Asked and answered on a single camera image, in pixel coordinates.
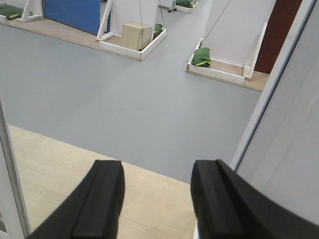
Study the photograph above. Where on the white wooden base frame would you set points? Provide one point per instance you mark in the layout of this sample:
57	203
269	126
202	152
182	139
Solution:
227	72
109	42

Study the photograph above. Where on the white partition panel right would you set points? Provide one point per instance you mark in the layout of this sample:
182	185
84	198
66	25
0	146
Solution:
234	27

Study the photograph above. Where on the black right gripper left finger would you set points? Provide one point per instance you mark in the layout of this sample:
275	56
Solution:
93	208

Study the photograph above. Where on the dark red door panel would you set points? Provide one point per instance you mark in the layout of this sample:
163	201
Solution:
279	24

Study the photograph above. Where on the white partition panel centre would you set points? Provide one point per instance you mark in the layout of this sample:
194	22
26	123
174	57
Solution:
132	11

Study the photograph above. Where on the green sandbag far left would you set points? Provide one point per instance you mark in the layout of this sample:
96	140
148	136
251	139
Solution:
11	12

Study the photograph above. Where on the light plywood box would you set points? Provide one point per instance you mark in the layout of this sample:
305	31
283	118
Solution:
136	36

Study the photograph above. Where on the green sandbag far top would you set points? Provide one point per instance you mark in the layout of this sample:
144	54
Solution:
186	3

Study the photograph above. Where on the fixed white framed glass panel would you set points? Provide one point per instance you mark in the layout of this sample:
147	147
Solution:
14	222

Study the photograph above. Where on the white wooden base frame right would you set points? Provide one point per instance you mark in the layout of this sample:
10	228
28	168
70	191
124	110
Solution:
227	72

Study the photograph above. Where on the blue partition panel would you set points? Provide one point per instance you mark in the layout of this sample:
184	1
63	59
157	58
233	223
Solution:
80	14

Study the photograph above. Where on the white framed transparent sliding door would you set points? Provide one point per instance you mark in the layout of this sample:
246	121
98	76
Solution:
279	151

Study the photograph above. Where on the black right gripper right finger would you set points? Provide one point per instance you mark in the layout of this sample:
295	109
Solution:
228	207

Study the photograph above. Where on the green sandbag behind box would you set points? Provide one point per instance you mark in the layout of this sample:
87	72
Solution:
158	30

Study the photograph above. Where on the green sandbag centre right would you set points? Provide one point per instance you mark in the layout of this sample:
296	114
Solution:
201	57

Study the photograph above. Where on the white partition panel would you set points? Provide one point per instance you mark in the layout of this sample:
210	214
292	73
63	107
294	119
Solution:
132	11
234	27

